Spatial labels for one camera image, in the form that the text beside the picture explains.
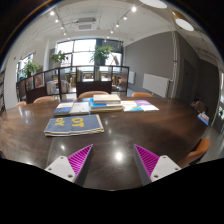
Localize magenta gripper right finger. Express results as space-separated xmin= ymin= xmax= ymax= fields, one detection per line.
xmin=134 ymin=144 xmax=180 ymax=186

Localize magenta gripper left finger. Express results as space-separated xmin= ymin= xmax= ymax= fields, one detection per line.
xmin=46 ymin=144 xmax=93 ymax=186

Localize folded blue towel yellow letters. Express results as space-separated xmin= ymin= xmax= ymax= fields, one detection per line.
xmin=44 ymin=114 xmax=104 ymax=136

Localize orange chair right front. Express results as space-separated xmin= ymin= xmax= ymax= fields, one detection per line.
xmin=178 ymin=138 xmax=210 ymax=168

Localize orange chair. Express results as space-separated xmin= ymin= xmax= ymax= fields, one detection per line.
xmin=132 ymin=92 xmax=153 ymax=98
xmin=33 ymin=96 xmax=55 ymax=104
xmin=178 ymin=138 xmax=210 ymax=168
xmin=78 ymin=91 xmax=109 ymax=99

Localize dark blue book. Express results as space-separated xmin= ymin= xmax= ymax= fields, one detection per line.
xmin=53 ymin=102 xmax=73 ymax=116

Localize white book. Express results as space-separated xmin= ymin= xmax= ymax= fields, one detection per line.
xmin=70 ymin=102 xmax=89 ymax=115

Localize purple white magazine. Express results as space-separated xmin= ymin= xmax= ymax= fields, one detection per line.
xmin=135 ymin=100 xmax=158 ymax=112

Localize colourful magazine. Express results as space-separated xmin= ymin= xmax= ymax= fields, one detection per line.
xmin=121 ymin=101 xmax=143 ymax=112

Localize blue box on right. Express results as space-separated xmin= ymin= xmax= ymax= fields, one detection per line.
xmin=198 ymin=113 xmax=209 ymax=125

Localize stack of books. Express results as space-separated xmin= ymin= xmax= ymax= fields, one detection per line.
xmin=90 ymin=94 xmax=122 ymax=111

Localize orange chair far right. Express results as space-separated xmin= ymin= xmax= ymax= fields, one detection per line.
xmin=132 ymin=92 xmax=153 ymax=98

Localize orange chair far centre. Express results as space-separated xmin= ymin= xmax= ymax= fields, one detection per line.
xmin=78 ymin=91 xmax=109 ymax=99

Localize orange chair far left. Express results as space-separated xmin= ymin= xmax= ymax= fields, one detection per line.
xmin=33 ymin=96 xmax=55 ymax=104

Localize orange chair left edge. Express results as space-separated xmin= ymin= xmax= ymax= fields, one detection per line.
xmin=16 ymin=101 xmax=26 ymax=107

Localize white radiator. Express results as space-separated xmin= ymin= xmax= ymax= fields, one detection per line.
xmin=143 ymin=74 xmax=169 ymax=98

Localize dark wooden shelf unit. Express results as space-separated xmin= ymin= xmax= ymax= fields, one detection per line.
xmin=16 ymin=65 xmax=129 ymax=104

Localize potted plant far left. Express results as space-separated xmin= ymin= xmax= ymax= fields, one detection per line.
xmin=21 ymin=61 xmax=39 ymax=78

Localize potted plant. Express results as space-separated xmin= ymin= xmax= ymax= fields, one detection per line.
xmin=90 ymin=46 xmax=114 ymax=66
xmin=50 ymin=51 xmax=68 ymax=68
xmin=21 ymin=61 xmax=39 ymax=78

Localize potted plant centre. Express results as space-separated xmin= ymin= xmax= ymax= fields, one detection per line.
xmin=90 ymin=46 xmax=114 ymax=66

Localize ceiling air conditioner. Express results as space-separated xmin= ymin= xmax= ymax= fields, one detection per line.
xmin=75 ymin=17 xmax=96 ymax=31

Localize round ceiling lamp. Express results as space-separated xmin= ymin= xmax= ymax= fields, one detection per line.
xmin=175 ymin=19 xmax=194 ymax=31

